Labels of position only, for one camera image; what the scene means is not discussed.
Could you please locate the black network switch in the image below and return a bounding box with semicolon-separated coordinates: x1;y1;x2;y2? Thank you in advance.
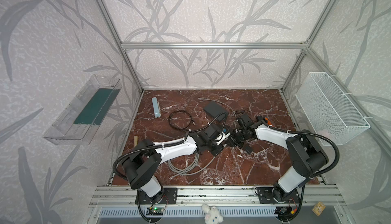
215;133;253;155

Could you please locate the black power adapter with cable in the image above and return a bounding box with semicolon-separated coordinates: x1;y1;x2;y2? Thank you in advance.
233;114;264;154

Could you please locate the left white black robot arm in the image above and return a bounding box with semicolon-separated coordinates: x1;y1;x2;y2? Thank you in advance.
112;124;230;203

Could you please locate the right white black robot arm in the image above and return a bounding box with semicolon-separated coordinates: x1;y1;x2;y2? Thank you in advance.
227;114;340;203

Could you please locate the dark grey flat box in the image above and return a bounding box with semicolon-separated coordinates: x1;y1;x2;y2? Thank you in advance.
203;101;229;122

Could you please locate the light blue rectangular block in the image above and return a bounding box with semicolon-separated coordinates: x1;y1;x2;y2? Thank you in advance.
152;97;161;118

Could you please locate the white plush toy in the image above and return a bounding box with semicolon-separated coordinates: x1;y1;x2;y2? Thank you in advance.
202;204;224;224

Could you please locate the pink object in basket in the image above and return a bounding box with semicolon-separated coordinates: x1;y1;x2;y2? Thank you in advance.
317;129;334;140

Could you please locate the green lit controller board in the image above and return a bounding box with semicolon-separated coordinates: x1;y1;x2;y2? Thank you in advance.
146;207;166;216

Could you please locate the coiled black cable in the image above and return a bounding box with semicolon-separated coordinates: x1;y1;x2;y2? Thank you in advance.
167;110;199;131

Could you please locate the orange handled tool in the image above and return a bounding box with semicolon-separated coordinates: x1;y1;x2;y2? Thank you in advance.
263;117;272;127

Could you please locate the coiled grey ethernet cable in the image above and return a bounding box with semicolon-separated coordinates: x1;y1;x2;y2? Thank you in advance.
167;152;217;180

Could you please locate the long grey thin cable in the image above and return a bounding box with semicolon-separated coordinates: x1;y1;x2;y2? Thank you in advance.
198;97;237;125

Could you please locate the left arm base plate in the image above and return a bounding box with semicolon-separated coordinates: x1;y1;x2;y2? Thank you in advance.
135;187;178;205

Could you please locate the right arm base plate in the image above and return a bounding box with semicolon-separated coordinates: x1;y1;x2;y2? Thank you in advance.
255;187;300;204

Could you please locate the blue trowel wooden handle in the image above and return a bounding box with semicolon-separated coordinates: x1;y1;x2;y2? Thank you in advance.
133;135;138;147

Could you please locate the white wire mesh basket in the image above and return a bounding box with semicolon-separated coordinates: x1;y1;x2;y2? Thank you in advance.
296;72;371;146

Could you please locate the clear acrylic wall shelf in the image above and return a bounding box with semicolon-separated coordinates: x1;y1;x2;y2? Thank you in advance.
43;75;122;146

